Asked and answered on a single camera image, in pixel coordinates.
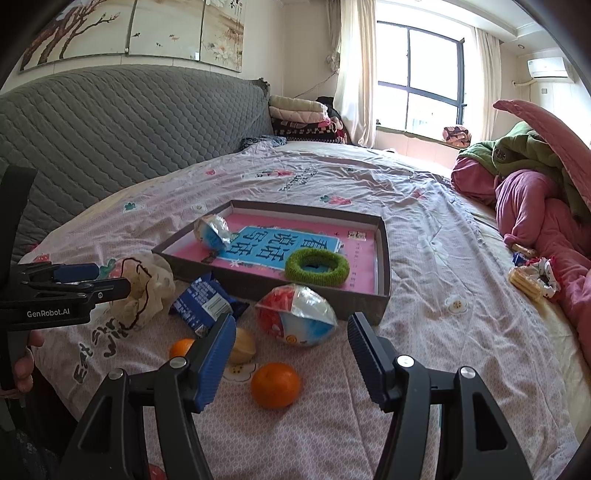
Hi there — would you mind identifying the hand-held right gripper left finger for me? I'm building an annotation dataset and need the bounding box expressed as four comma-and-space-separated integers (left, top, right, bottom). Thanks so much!
60, 313, 238, 480

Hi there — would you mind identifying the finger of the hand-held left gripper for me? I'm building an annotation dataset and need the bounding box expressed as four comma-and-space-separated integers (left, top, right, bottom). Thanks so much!
18, 262, 100, 283
25, 278, 132, 303

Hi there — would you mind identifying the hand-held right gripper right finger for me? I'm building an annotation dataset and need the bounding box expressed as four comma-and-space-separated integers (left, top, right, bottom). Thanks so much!
347, 312, 539, 480

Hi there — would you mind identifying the walnut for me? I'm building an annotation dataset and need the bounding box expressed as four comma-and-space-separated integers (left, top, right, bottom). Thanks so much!
228, 328, 257, 366

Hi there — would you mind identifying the orange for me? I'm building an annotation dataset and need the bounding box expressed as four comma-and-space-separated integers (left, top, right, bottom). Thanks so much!
250, 362, 302, 410
169, 338, 197, 360

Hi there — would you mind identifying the cream plush toy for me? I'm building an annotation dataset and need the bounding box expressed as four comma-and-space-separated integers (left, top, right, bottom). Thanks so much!
108, 256, 176, 330

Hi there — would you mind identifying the grey cardboard box tray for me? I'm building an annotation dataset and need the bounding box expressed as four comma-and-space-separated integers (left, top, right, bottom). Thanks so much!
151, 199, 392, 326

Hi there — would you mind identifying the blue snack packet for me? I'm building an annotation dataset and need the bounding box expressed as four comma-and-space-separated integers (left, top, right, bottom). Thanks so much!
168, 272, 250, 337

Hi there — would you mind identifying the large egg-shaped snack packet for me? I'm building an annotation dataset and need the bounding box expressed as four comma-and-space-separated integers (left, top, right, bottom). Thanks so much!
255, 284, 339, 348

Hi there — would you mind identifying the person's left hand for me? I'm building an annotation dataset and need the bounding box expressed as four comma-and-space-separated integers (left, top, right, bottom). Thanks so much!
14, 331, 44, 393

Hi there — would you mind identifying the green knitted hair scrunchie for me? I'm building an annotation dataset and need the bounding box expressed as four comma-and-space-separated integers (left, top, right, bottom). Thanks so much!
284, 248, 349, 288

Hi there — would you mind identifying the small egg-shaped snack packet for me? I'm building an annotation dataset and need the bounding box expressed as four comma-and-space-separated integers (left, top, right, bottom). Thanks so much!
194, 213, 232, 250

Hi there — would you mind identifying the person's dark clothing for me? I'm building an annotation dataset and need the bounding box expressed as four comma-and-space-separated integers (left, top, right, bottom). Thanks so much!
0, 401, 70, 480

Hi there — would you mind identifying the pink printed bed sheet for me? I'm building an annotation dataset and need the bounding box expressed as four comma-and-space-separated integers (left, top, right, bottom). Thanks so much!
18, 138, 578, 480

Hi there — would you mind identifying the grey quilted headboard cover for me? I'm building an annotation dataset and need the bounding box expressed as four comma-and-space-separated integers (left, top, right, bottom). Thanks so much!
0, 65, 273, 259

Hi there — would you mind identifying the yellow wafer packet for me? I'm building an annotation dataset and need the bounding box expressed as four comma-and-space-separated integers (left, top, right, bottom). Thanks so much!
508, 265, 546, 302

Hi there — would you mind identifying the cream mattress sheet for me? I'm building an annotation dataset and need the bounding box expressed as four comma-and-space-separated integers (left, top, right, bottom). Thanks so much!
466, 198, 591, 444

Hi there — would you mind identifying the floral hair scrunchie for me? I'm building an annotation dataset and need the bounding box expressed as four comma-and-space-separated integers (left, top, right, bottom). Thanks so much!
526, 257, 562, 296

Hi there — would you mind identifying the dark patterned cloth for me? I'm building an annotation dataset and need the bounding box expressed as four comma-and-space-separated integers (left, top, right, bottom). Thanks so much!
240, 135, 289, 151

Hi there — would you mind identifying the pink fleece blanket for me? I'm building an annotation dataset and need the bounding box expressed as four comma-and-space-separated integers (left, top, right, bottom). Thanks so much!
451, 154, 591, 352

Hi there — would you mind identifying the black checkered folded blanket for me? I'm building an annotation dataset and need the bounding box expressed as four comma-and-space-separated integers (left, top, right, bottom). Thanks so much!
270, 117, 346, 145

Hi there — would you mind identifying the pink patterned bag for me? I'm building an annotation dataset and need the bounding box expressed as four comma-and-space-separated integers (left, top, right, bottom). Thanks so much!
442, 126, 472, 148

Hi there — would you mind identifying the pink folded blanket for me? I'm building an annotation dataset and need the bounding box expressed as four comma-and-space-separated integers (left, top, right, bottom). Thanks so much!
270, 107, 329, 124

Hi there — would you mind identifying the green garment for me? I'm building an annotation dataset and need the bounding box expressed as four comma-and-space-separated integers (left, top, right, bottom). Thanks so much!
457, 121, 591, 222

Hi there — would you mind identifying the cream folded blanket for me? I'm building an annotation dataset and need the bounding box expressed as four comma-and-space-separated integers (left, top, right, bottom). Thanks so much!
269, 95, 326, 114

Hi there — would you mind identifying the cream window curtain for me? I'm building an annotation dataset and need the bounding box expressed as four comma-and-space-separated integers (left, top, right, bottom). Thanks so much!
333, 0, 377, 147
475, 28, 502, 144

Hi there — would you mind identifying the pink quilted blanket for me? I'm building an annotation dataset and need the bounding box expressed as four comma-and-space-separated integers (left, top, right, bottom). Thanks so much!
493, 99, 591, 208

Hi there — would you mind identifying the black framed window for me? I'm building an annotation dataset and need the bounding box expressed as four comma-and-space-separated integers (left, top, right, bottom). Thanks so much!
376, 21, 478, 139

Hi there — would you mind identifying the white air conditioner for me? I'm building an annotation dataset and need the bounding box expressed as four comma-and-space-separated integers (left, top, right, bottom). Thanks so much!
526, 56, 578, 84

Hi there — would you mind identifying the floral wall painting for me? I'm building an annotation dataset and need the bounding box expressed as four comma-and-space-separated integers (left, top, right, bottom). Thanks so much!
18, 0, 245, 73

